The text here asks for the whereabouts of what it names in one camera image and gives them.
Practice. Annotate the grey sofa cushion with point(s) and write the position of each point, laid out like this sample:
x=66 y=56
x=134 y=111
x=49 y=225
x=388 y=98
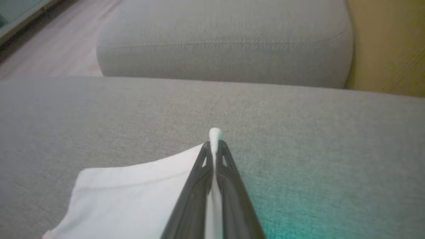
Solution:
x=225 y=39

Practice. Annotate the red and white sports jersey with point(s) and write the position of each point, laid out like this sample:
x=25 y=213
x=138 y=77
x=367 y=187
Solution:
x=132 y=199

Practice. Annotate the grey fabric sofa seat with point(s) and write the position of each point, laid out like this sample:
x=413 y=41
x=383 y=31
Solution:
x=332 y=149

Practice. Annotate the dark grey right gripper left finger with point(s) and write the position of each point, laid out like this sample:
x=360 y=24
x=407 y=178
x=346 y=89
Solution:
x=189 y=215

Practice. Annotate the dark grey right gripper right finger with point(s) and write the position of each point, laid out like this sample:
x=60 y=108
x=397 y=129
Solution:
x=239 y=219

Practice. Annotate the yellow sofa backrest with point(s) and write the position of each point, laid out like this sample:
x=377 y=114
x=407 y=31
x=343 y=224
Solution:
x=388 y=46

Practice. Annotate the pale teal low cabinet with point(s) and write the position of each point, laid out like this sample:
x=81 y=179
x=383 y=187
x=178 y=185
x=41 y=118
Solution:
x=16 y=13

